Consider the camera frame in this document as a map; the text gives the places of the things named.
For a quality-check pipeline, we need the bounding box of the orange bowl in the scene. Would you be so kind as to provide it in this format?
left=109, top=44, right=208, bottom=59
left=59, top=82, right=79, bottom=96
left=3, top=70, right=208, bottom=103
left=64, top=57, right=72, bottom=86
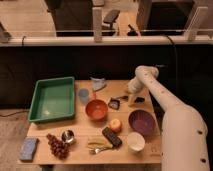
left=85, top=99, right=108, bottom=121

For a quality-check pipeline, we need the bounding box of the blue sponge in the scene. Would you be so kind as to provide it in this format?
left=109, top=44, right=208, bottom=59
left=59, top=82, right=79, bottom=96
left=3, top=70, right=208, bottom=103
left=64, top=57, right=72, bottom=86
left=19, top=138, right=39, bottom=161

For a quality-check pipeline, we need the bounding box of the small metal cup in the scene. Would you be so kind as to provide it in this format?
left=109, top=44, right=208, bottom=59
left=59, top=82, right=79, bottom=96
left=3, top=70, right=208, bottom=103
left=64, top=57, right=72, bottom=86
left=61, top=130, right=75, bottom=144

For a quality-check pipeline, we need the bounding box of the purple bowl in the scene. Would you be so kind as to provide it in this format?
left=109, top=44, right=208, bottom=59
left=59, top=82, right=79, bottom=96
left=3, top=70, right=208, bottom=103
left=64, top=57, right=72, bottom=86
left=128, top=110, right=156, bottom=136

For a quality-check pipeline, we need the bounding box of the red yellow apple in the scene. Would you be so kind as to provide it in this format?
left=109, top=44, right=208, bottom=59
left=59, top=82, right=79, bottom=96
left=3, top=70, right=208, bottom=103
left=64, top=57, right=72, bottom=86
left=109, top=119, right=122, bottom=133

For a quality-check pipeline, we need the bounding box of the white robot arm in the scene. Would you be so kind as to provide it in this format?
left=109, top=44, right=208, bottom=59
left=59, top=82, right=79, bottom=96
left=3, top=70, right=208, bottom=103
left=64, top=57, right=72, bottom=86
left=127, top=65, right=211, bottom=171

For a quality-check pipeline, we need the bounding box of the blue plastic cup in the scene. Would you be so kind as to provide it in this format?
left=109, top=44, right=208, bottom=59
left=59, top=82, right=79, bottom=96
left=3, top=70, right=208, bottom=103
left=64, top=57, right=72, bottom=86
left=78, top=88, right=90, bottom=105

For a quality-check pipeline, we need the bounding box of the green plastic tray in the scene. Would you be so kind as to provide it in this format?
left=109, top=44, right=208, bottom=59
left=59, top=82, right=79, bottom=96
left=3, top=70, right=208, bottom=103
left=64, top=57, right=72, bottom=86
left=28, top=77, right=75, bottom=124

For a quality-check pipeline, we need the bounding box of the yellow banana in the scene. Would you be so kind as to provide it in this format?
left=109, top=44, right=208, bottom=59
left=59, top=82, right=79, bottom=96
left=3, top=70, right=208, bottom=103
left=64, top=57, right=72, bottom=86
left=87, top=138, right=113, bottom=148

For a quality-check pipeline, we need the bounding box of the white horizontal rail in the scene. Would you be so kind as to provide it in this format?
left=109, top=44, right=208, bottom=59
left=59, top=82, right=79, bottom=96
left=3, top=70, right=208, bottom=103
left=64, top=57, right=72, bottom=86
left=0, top=35, right=213, bottom=47

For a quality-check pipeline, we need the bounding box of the white cup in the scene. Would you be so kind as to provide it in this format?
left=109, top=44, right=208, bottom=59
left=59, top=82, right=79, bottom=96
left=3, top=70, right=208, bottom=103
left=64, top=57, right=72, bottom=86
left=127, top=132, right=145, bottom=153

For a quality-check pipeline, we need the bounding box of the black office chair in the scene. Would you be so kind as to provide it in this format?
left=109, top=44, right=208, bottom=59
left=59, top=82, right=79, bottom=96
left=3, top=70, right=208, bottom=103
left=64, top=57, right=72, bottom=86
left=103, top=9, right=120, bottom=30

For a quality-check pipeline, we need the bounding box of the bunch of red grapes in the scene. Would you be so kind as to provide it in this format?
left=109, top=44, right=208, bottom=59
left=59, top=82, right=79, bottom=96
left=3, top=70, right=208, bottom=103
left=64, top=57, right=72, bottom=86
left=46, top=134, right=69, bottom=160

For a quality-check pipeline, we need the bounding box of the black dish brush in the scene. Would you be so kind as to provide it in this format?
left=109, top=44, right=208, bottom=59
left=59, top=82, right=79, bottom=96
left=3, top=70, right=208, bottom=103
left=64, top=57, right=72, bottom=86
left=107, top=95, right=146, bottom=111

